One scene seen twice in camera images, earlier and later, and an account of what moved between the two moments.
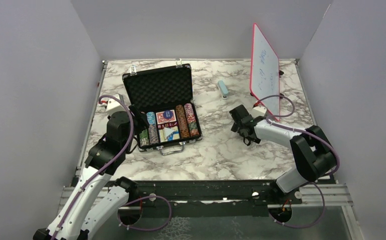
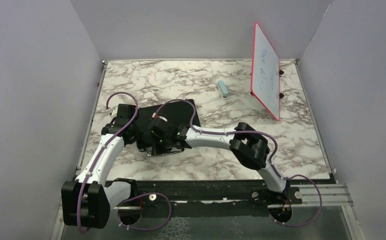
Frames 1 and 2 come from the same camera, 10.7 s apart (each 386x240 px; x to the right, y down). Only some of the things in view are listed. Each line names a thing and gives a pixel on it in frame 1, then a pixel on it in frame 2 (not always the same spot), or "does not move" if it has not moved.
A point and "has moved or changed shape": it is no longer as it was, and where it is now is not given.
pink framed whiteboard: x=265 y=72 does not move
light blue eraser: x=223 y=89 does not move
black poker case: x=164 y=96 has moved or changed shape
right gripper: x=236 y=128 → x=155 y=150
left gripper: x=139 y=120 → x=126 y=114
